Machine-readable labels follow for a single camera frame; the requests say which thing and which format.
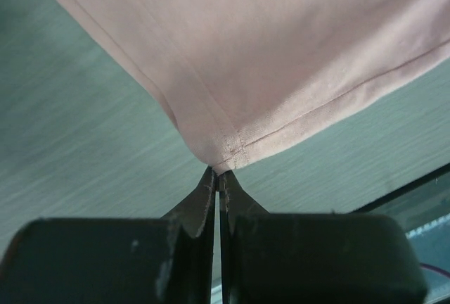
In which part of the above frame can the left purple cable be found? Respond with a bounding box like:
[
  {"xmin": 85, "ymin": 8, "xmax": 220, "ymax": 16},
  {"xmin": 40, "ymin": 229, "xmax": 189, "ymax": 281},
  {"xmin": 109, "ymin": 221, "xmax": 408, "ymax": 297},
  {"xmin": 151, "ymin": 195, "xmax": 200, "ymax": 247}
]
[{"xmin": 420, "ymin": 263, "xmax": 450, "ymax": 277}]

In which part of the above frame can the white slotted cable duct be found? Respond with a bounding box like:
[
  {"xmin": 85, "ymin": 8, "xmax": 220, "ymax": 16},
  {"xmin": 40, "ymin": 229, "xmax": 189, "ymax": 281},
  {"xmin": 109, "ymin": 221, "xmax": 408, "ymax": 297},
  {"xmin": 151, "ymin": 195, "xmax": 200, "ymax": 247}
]
[{"xmin": 406, "ymin": 215, "xmax": 449, "ymax": 239}]

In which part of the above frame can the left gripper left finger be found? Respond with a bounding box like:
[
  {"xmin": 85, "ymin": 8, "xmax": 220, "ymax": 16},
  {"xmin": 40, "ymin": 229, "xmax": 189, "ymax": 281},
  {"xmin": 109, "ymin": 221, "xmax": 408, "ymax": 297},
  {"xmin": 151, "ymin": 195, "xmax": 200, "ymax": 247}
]
[{"xmin": 1, "ymin": 168, "xmax": 215, "ymax": 303}]

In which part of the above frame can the pink printed t-shirt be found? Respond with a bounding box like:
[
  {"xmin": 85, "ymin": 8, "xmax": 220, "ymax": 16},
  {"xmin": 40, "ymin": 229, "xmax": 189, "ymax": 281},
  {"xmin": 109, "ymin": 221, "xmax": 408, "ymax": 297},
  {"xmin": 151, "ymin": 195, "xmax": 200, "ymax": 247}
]
[{"xmin": 56, "ymin": 0, "xmax": 449, "ymax": 173}]

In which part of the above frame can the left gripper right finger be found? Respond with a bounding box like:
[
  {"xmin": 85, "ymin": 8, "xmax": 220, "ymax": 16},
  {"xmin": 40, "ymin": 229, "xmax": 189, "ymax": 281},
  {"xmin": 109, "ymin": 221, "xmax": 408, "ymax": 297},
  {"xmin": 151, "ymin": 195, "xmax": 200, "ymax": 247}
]
[{"xmin": 217, "ymin": 172, "xmax": 428, "ymax": 303}]

